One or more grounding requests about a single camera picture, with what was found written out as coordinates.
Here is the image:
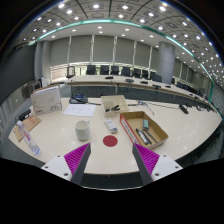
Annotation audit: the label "white rectangular remote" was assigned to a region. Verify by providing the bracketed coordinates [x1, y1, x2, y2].
[104, 117, 120, 135]

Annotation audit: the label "open cardboard box red side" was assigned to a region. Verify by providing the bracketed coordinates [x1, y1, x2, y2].
[119, 110, 170, 150]

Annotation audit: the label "grey boxy monitor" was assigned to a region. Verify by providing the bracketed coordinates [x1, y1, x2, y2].
[21, 79, 43, 100]

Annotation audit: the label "grey-green eraser block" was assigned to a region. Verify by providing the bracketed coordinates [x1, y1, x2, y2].
[142, 118, 150, 131]

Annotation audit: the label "white paper sheet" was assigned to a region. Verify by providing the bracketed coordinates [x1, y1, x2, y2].
[62, 103, 97, 118]

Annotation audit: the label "black power strip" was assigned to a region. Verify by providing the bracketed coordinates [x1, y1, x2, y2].
[17, 108, 33, 122]

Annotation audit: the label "small beige open box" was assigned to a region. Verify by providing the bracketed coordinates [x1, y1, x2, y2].
[100, 94, 130, 118]

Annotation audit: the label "white ceramic mug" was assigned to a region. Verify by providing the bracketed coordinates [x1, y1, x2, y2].
[74, 119, 92, 142]

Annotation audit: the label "small black tool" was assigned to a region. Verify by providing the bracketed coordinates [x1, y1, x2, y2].
[105, 104, 121, 113]

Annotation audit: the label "flat brown cardboard sheet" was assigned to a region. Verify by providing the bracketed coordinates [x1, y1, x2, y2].
[12, 114, 43, 143]

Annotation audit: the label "clear plastic water bottle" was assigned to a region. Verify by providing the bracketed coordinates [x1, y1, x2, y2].
[16, 119, 42, 157]

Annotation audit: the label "black office chairs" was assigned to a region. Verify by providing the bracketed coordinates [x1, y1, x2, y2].
[85, 64, 208, 98]

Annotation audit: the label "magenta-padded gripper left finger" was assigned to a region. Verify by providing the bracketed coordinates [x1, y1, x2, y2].
[40, 142, 92, 186]

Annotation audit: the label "black marker pen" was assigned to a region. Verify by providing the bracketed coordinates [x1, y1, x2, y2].
[135, 128, 150, 146]

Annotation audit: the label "flat round red coaster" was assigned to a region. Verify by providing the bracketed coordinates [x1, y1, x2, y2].
[102, 134, 119, 148]

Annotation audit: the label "white cardboard box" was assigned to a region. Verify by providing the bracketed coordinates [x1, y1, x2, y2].
[30, 84, 63, 116]

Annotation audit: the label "ceiling lights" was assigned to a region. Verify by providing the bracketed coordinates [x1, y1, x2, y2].
[19, 0, 224, 84]

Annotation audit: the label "black desk phone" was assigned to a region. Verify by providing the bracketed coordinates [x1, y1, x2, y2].
[68, 92, 89, 105]

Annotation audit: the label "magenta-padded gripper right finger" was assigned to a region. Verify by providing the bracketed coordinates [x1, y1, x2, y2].
[131, 142, 184, 186]

